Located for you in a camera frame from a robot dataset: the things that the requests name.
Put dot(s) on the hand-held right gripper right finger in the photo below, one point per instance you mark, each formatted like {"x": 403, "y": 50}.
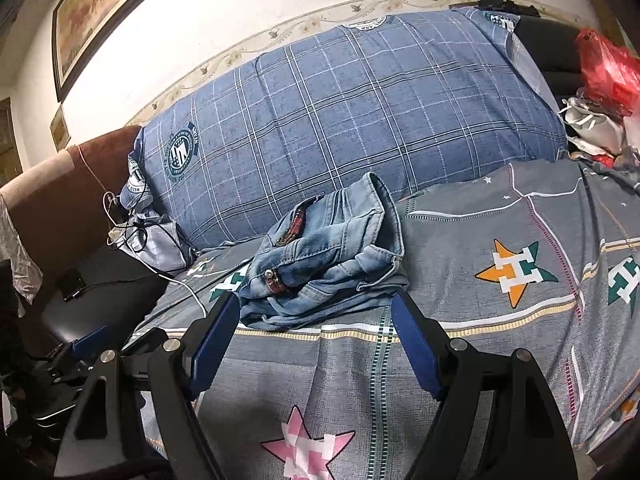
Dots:
{"x": 417, "y": 355}

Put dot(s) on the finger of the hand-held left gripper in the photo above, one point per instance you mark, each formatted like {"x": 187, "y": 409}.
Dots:
{"x": 90, "y": 342}

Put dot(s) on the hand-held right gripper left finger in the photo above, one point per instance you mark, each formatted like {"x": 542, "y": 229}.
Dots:
{"x": 215, "y": 347}

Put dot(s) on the blue denim pants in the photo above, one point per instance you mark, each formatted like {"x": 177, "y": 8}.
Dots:
{"x": 320, "y": 270}

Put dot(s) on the grey star printed bed sheet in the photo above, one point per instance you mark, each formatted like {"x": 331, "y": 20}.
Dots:
{"x": 475, "y": 350}

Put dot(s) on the black phone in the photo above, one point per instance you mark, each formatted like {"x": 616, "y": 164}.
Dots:
{"x": 71, "y": 284}

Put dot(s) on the white plastic sheet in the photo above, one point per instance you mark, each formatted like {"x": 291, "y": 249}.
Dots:
{"x": 17, "y": 255}

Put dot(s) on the pale plaid pillow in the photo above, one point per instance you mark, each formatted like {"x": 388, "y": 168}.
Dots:
{"x": 160, "y": 245}

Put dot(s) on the brown armchair back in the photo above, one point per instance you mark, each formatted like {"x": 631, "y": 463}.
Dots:
{"x": 60, "y": 200}

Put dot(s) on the blue plaid pillow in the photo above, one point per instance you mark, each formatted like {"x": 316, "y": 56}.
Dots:
{"x": 350, "y": 125}

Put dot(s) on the grey garment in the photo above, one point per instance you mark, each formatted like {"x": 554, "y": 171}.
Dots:
{"x": 615, "y": 165}

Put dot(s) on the white cloth pile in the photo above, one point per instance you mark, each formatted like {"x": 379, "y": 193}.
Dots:
{"x": 595, "y": 125}

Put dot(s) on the red plastic bag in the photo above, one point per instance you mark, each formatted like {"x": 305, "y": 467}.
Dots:
{"x": 607, "y": 72}

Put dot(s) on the black flat object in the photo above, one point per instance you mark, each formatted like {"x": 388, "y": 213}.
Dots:
{"x": 505, "y": 5}

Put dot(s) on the small wooden wall plaque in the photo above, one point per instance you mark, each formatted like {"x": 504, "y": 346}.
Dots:
{"x": 59, "y": 127}

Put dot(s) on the framed wall picture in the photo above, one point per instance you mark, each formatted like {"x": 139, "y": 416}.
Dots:
{"x": 100, "y": 15}

